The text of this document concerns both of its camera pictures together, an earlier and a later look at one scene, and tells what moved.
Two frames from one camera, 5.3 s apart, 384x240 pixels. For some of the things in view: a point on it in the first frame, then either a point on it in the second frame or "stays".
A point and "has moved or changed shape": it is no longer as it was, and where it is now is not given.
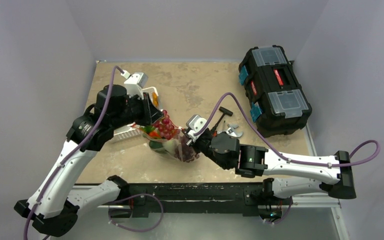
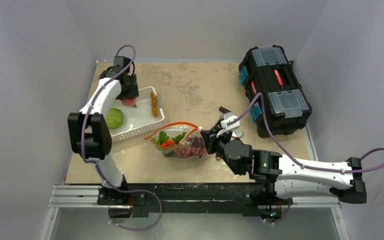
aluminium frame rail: (91, 195) stays
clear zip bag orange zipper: (168, 139) has moved or changed shape
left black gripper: (152, 112) to (132, 92)
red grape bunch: (183, 150) has moved or changed shape
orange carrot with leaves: (150, 130) to (164, 142)
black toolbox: (279, 107) stays
